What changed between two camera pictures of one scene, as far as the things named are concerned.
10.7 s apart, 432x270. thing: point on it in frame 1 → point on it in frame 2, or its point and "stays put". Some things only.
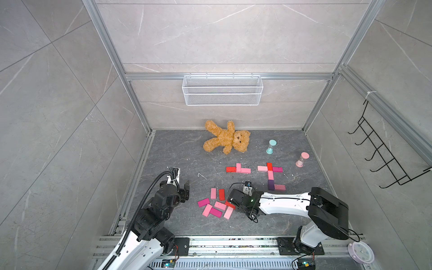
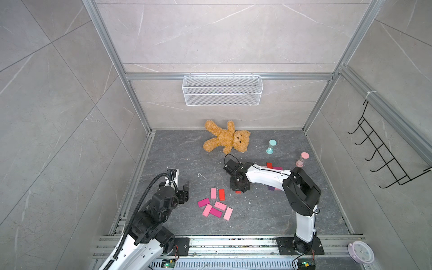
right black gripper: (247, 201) → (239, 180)
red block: (221, 194) stays put
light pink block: (213, 193) stays put
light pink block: (228, 212) stays put
